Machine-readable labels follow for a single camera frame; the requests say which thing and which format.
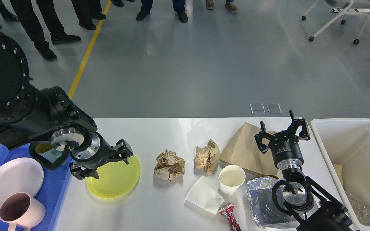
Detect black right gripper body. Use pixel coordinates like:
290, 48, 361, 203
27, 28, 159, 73
269, 136, 304, 170

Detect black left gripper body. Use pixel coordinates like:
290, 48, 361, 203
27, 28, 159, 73
71, 131, 112, 169

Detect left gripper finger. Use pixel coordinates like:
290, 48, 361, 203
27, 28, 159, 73
69, 161, 100, 180
108, 139, 134, 164

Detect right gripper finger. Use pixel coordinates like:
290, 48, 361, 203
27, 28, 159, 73
255, 121, 280, 153
286, 110, 310, 141

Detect yellow plastic plate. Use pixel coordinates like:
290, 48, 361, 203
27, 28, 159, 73
86, 155, 141, 199

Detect pink ribbed mug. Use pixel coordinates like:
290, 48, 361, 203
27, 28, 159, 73
0, 192, 46, 231

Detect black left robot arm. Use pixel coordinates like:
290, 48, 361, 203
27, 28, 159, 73
0, 32, 133, 180

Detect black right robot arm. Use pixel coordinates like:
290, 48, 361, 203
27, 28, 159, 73
255, 111, 352, 231

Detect flat brown paper bag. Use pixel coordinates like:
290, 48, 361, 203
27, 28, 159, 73
220, 122, 278, 177

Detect blue plastic tray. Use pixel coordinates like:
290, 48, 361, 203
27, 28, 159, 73
0, 144, 70, 231

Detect floor outlet cover pair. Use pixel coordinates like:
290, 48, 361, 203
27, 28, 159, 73
250, 103, 282, 114

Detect grey-blue mug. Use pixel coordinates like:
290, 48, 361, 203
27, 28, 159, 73
35, 142, 62, 163

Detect silver foil bag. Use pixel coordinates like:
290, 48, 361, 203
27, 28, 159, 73
246, 176, 299, 229

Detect white paper cup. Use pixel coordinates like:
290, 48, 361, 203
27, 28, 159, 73
218, 165, 246, 195

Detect crumpled brown paper ball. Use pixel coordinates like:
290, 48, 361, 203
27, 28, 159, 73
154, 150, 185, 181

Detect white plastic bin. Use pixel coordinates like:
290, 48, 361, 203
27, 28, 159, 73
310, 118, 370, 231

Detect crumpled tan paper ball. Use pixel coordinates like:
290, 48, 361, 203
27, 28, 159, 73
194, 139, 220, 174

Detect white round plate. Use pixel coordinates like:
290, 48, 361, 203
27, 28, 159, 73
0, 158, 44, 207

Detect red snack wrapper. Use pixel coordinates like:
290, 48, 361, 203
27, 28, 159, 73
218, 203, 241, 231

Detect white paper napkin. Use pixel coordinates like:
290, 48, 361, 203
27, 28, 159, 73
185, 176, 225, 215

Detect crumpled plastic in bin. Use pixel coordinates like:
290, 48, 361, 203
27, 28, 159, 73
345, 191, 370, 226

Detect white rolling chair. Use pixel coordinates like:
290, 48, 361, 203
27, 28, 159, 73
308, 0, 370, 44

